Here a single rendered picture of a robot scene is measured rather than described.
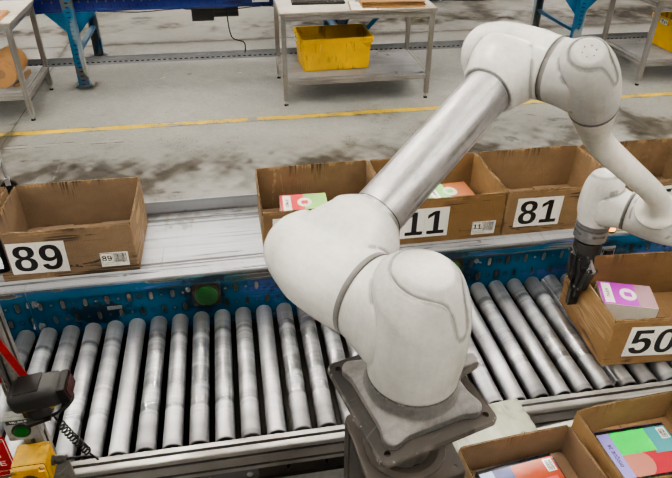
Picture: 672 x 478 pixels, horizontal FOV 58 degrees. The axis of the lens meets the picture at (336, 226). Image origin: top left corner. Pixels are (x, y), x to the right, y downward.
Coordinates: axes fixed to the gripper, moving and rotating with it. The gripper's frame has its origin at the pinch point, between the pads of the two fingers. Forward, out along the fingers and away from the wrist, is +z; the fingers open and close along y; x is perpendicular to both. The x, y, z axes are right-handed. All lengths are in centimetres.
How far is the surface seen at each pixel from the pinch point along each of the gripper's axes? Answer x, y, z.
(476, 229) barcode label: -20.5, -28.8, -6.5
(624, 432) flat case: -6.7, 42.9, 8.4
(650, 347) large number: 13.4, 20.6, 4.1
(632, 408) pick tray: -3.8, 39.5, 4.1
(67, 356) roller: -149, -9, 11
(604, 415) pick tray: -11.5, 40.0, 4.6
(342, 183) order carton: -60, -58, -11
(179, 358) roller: -117, -3, 11
